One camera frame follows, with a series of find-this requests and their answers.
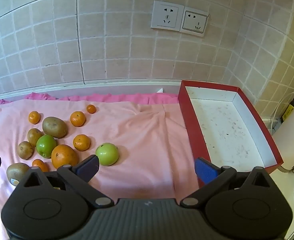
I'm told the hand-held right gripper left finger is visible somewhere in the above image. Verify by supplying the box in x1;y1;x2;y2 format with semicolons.
17;155;114;208

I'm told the light pink cloth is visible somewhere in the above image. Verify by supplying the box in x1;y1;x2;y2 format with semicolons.
0;99;200;233

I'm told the white electric kettle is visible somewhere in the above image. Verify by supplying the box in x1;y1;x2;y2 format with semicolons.
271;99;294;175

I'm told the red cardboard box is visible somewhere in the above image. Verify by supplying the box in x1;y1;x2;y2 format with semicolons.
178;80;284;189

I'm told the green apple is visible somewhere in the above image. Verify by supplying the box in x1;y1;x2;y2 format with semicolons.
36;135;57;158
95;143;119;166

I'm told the dark bottle with yellow label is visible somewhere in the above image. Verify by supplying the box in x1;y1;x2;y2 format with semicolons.
283;103;294;125

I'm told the brown kiwi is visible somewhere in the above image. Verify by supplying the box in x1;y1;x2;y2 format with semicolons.
27;128;44;147
17;141;35;160
6;163;30;186

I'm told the magenta cloth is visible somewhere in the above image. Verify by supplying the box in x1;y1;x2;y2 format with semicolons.
0;92;180;107

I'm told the large orange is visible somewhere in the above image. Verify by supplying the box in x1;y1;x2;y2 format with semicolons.
51;144;79;170

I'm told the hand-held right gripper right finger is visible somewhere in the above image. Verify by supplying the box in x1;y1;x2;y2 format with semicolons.
180;157;278;208

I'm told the silver-framed wall socket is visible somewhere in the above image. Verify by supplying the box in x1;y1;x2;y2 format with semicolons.
180;6;210;38

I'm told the white wall socket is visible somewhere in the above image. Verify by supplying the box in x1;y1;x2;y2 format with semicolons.
150;0;185;32

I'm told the brown potato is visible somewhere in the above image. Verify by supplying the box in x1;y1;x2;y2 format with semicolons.
42;116;68;139

